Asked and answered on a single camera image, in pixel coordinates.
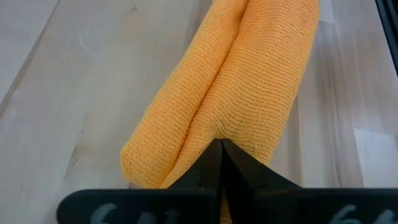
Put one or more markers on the black table edge frame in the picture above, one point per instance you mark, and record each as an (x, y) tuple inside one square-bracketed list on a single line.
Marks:
[(390, 31)]

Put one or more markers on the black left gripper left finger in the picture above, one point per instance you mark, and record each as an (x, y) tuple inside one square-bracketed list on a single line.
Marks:
[(140, 207)]

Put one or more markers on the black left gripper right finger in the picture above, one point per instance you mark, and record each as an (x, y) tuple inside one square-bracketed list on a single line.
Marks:
[(295, 205)]

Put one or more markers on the orange microfiber towel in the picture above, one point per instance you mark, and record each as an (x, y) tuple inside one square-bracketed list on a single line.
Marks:
[(233, 77)]

